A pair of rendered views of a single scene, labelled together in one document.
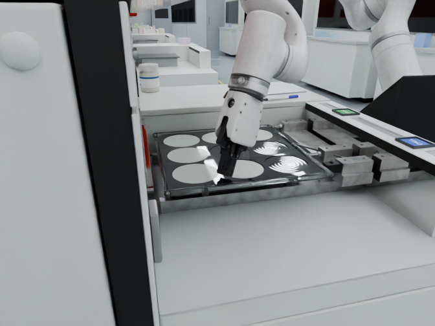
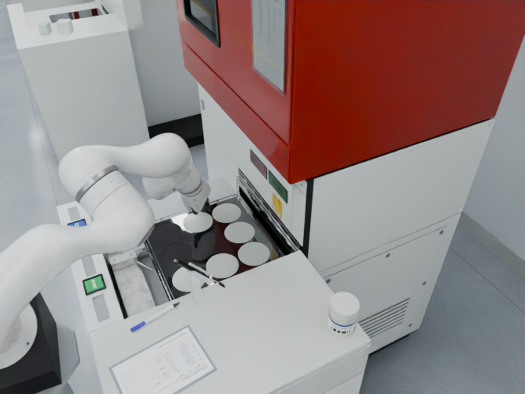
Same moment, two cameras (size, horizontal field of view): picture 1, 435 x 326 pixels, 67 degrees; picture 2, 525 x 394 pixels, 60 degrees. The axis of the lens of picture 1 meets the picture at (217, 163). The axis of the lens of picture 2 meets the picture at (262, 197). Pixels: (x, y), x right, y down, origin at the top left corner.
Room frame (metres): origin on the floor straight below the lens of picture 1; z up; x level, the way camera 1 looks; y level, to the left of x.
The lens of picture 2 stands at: (1.83, -0.09, 1.96)
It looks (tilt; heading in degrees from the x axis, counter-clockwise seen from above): 40 degrees down; 167
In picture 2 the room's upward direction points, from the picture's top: 1 degrees counter-clockwise
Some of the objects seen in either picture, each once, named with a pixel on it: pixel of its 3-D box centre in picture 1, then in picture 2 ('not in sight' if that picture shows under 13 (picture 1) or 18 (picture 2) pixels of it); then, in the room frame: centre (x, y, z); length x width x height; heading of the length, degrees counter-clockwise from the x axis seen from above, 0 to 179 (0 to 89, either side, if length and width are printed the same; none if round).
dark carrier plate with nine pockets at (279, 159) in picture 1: (229, 152); (208, 243); (0.79, -0.03, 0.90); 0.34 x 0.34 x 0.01; 14
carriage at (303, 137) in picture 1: (318, 151); (131, 283); (0.87, -0.28, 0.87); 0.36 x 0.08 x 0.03; 14
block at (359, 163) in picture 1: (353, 164); not in sight; (0.71, -0.32, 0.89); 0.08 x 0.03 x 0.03; 104
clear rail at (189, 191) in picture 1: (254, 184); (189, 210); (0.61, -0.08, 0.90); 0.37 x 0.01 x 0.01; 104
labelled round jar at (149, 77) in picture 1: (149, 77); (342, 314); (1.22, 0.25, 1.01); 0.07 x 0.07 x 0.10
